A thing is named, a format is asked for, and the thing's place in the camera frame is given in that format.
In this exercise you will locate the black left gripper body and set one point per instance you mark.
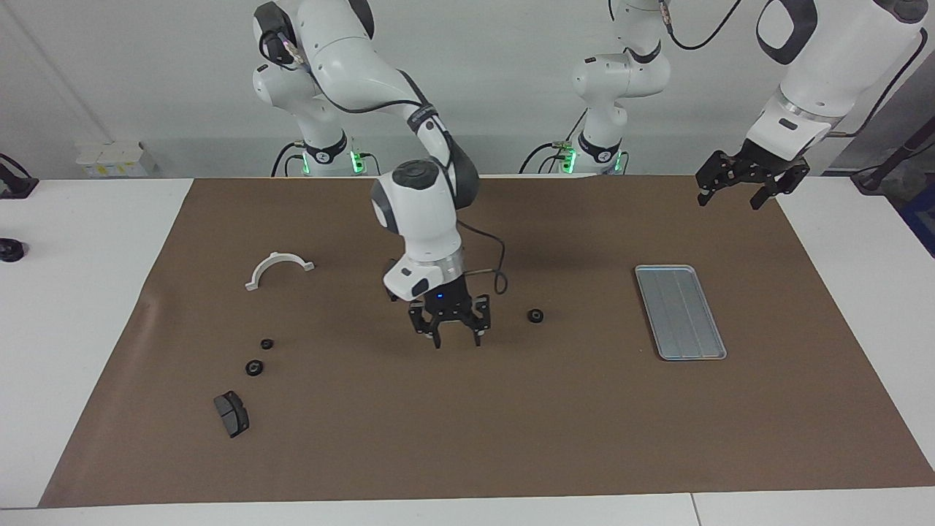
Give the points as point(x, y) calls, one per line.
point(763, 166)

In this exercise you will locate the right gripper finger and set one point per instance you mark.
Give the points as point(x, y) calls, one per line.
point(418, 319)
point(483, 314)

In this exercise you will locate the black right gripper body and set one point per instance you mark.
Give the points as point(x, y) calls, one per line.
point(447, 310)

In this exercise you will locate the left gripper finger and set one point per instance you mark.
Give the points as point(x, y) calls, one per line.
point(785, 186)
point(714, 174)

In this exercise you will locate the large black bearing gear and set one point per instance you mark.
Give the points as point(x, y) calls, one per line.
point(254, 368)
point(535, 316)

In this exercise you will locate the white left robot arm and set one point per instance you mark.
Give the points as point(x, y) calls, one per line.
point(621, 80)

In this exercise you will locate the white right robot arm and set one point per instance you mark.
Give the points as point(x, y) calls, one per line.
point(416, 212)

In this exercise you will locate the silver metal tray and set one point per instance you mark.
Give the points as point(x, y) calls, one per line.
point(683, 314)

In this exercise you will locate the black stand with base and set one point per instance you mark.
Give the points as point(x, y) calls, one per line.
point(873, 179)

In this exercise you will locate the brown paper table mat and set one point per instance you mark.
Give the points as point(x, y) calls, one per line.
point(438, 424)

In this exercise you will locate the blue object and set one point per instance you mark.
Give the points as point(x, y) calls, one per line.
point(922, 219)

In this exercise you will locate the stacked dark brake pads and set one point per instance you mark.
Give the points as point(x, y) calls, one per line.
point(232, 416)

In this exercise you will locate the white socket box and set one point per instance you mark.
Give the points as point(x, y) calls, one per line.
point(109, 161)

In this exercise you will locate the black round knob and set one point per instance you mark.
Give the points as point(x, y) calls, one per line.
point(11, 250)

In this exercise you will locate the black clamp mount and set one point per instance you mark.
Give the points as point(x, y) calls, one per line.
point(18, 188)

